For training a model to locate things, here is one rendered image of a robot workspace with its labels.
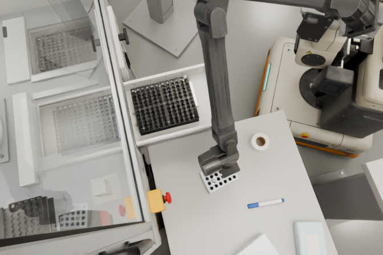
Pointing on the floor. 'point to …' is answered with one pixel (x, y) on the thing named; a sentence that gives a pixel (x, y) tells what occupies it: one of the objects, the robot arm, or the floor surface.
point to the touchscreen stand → (163, 13)
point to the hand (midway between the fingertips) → (222, 165)
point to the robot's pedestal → (350, 194)
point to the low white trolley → (236, 192)
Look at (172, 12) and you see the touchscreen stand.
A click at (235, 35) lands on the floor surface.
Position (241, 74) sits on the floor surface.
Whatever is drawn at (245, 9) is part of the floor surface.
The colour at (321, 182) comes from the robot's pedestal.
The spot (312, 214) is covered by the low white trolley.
